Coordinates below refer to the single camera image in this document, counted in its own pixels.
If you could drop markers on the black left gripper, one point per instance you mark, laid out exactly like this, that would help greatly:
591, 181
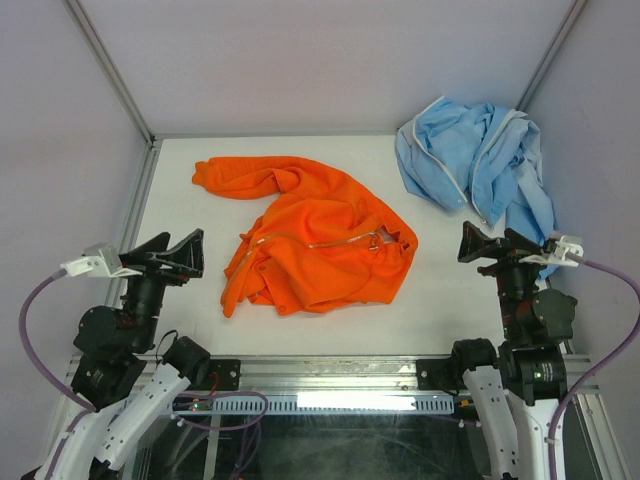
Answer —
187, 258

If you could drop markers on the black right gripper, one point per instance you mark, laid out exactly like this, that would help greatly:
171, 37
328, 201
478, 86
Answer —
474, 243

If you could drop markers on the orange zip jacket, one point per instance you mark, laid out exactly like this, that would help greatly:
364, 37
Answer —
324, 243

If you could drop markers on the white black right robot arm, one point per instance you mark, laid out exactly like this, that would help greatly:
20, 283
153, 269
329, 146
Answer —
518, 387

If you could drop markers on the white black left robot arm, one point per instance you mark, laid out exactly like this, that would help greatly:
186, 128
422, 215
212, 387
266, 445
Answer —
107, 418

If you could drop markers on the light blue zip jacket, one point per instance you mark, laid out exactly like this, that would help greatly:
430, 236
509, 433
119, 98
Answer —
479, 155

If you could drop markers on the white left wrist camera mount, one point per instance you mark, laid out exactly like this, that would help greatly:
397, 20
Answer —
98, 261

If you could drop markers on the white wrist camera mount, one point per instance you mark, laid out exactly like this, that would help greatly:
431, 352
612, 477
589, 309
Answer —
558, 250
98, 261

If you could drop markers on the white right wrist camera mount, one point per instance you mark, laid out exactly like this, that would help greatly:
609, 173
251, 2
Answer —
558, 250

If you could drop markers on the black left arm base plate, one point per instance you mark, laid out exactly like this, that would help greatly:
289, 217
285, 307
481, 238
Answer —
223, 375

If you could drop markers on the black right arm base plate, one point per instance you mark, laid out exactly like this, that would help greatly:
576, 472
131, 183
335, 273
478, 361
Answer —
438, 374

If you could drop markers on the left aluminium corner post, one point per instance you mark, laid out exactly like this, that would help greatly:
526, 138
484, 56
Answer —
88, 31

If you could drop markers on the aluminium corner post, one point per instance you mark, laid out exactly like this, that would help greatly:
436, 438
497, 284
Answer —
88, 31
555, 46

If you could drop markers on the right aluminium corner post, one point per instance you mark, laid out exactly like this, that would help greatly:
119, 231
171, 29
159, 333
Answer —
555, 46

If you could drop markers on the aluminium front rail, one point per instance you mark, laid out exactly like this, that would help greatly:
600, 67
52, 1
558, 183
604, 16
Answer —
290, 374

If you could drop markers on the white slotted cable duct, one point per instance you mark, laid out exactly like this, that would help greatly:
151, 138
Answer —
319, 403

